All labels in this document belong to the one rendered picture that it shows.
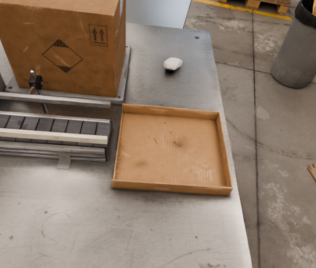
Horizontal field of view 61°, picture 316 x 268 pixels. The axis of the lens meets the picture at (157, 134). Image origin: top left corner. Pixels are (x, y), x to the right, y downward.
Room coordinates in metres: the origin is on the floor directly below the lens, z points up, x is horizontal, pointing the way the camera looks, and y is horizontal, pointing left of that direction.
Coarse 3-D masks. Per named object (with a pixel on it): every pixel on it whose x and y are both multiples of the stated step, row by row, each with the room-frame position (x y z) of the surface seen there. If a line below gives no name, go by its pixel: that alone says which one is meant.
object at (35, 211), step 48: (0, 48) 0.77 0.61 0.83; (144, 48) 0.91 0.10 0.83; (192, 48) 0.96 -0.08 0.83; (144, 96) 0.64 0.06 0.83; (192, 96) 0.68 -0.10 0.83; (0, 192) 0.24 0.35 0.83; (48, 192) 0.26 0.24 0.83; (96, 192) 0.28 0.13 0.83; (144, 192) 0.30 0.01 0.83; (0, 240) 0.14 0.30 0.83; (48, 240) 0.15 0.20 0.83; (96, 240) 0.17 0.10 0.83; (144, 240) 0.19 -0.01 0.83; (192, 240) 0.20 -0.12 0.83; (240, 240) 0.22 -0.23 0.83
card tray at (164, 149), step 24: (144, 120) 0.54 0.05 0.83; (168, 120) 0.55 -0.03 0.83; (192, 120) 0.57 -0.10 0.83; (216, 120) 0.58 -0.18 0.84; (120, 144) 0.43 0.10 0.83; (144, 144) 0.45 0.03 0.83; (168, 144) 0.46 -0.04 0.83; (192, 144) 0.48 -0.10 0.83; (216, 144) 0.49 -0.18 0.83; (120, 168) 0.36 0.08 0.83; (144, 168) 0.37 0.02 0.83; (168, 168) 0.38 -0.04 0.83; (192, 168) 0.39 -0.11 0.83; (216, 168) 0.41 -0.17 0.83; (192, 192) 0.32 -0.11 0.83; (216, 192) 0.33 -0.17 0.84
